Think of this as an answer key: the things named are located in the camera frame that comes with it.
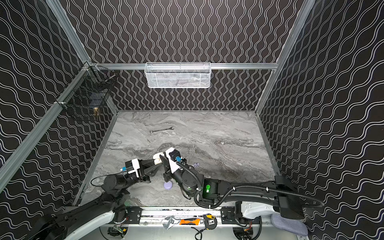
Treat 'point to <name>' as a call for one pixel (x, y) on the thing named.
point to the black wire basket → (88, 90)
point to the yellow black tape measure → (210, 221)
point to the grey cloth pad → (297, 226)
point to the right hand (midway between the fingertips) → (163, 155)
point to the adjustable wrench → (170, 220)
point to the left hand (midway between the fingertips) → (161, 163)
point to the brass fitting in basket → (95, 111)
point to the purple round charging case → (168, 185)
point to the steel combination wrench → (171, 128)
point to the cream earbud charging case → (157, 159)
